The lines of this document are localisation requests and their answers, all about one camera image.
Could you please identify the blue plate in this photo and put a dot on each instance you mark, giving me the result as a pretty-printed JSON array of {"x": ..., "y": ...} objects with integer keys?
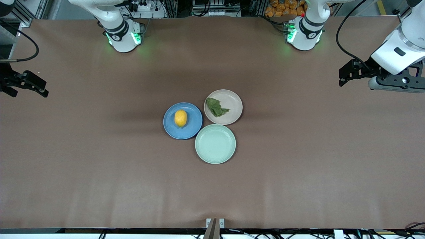
[{"x": 192, "y": 129}]

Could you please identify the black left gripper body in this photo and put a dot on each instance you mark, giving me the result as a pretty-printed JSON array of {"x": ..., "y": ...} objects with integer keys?
[{"x": 366, "y": 69}]

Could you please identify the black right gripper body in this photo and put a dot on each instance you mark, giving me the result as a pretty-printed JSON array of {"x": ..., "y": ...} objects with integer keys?
[{"x": 7, "y": 79}]

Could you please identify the green lettuce leaf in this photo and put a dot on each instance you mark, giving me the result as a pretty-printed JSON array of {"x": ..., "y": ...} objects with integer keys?
[{"x": 215, "y": 108}]

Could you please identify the aluminium frame profile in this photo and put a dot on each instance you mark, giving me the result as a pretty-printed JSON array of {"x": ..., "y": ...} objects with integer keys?
[{"x": 25, "y": 18}]

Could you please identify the small metal bracket plate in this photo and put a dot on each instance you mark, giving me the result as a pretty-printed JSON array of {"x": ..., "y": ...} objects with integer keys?
[{"x": 221, "y": 223}]

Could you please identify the black left camera mount bracket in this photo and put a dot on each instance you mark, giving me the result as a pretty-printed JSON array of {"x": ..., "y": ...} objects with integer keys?
[{"x": 391, "y": 81}]

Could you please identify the beige plate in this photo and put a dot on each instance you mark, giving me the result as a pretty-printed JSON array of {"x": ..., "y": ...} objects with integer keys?
[{"x": 232, "y": 109}]

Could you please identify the small base controller board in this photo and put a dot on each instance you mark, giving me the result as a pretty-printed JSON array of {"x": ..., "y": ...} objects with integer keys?
[
  {"x": 142, "y": 31},
  {"x": 288, "y": 27}
]

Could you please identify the white power strip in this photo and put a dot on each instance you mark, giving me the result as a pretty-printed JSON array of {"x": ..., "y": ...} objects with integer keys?
[{"x": 144, "y": 7}]

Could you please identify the yellow lemon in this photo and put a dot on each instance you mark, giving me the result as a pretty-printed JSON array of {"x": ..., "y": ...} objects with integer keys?
[{"x": 181, "y": 118}]

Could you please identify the mint green plate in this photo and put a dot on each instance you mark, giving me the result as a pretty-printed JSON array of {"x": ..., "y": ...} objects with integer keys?
[{"x": 215, "y": 144}]

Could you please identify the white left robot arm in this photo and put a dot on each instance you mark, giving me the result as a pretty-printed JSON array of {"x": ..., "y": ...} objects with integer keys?
[{"x": 307, "y": 36}]

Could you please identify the brown camera stand pole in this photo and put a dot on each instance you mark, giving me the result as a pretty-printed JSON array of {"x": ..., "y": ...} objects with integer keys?
[{"x": 212, "y": 232}]

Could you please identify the white background equipment box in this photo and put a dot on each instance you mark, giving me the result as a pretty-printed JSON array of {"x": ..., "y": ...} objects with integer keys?
[{"x": 215, "y": 13}]

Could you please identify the bag of orange fruits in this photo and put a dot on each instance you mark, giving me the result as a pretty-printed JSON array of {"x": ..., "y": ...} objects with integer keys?
[{"x": 279, "y": 8}]

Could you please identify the brown table cover mat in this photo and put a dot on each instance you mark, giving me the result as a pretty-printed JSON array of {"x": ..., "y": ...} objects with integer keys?
[{"x": 99, "y": 182}]

